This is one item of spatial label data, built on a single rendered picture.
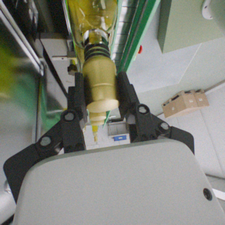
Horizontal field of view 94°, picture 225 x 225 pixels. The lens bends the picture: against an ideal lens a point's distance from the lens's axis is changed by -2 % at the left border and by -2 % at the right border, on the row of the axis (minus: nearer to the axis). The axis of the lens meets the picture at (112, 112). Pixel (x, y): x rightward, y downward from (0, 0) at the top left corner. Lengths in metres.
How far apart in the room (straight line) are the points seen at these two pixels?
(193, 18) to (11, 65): 0.55
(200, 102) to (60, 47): 3.94
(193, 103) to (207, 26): 3.39
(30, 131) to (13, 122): 0.05
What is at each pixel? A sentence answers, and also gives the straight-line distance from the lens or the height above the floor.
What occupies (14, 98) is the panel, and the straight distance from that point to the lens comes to 0.22.
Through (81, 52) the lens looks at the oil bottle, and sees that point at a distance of 0.19.
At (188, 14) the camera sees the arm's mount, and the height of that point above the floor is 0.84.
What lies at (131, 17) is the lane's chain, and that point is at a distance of 0.41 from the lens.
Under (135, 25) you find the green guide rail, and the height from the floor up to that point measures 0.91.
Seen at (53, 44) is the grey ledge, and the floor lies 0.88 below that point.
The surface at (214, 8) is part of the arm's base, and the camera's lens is 0.53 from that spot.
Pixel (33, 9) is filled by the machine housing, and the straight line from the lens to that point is 0.50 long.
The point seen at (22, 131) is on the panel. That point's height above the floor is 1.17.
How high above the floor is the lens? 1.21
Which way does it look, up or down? 16 degrees down
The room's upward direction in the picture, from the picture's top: 171 degrees clockwise
